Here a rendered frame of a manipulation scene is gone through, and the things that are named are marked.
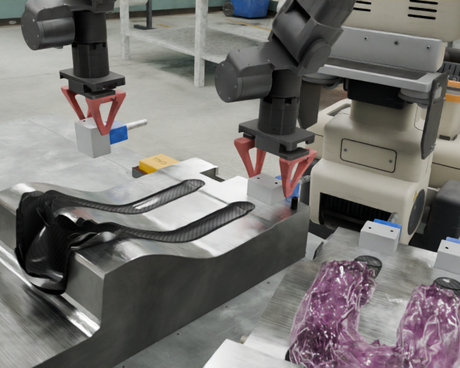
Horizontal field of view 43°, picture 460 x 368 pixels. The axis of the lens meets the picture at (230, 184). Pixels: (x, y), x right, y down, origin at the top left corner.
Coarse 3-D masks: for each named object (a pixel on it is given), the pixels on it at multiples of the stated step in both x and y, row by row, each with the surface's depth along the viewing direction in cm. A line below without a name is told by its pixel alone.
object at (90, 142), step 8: (80, 120) 99; (88, 120) 99; (144, 120) 106; (80, 128) 98; (88, 128) 96; (96, 128) 97; (112, 128) 100; (120, 128) 101; (128, 128) 104; (80, 136) 99; (88, 136) 97; (96, 136) 97; (104, 136) 98; (112, 136) 100; (120, 136) 101; (80, 144) 100; (88, 144) 98; (96, 144) 98; (104, 144) 99; (80, 152) 101; (88, 152) 99; (96, 152) 98; (104, 152) 99
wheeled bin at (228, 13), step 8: (232, 0) 825; (240, 0) 813; (248, 0) 802; (256, 0) 807; (264, 0) 818; (224, 8) 836; (232, 8) 825; (240, 8) 818; (248, 8) 807; (256, 8) 814; (264, 8) 825; (248, 16) 812; (256, 16) 822
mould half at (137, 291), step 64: (0, 192) 79; (64, 192) 82; (128, 192) 92; (0, 256) 77; (128, 256) 65; (192, 256) 72; (256, 256) 82; (0, 320) 66; (64, 320) 66; (128, 320) 67; (192, 320) 76
